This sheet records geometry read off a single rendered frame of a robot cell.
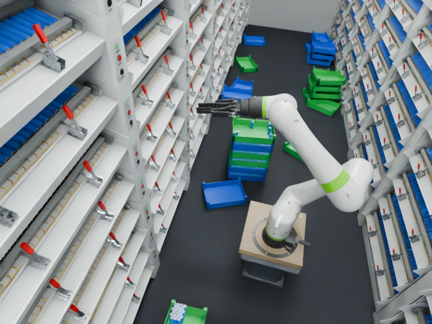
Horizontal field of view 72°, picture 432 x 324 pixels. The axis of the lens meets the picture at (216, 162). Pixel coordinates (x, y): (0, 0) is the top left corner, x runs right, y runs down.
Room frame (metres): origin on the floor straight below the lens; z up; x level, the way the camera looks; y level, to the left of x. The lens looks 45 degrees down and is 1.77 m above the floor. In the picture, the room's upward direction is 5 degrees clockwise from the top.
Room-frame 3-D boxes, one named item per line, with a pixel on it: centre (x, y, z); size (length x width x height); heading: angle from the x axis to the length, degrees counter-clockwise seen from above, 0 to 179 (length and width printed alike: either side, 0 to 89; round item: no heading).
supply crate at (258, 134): (1.69, -0.25, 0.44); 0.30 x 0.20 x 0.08; 90
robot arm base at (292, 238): (0.88, -0.41, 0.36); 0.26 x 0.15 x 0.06; 69
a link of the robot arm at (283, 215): (0.91, -0.37, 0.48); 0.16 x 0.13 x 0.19; 150
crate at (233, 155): (1.69, -0.25, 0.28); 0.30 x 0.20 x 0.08; 90
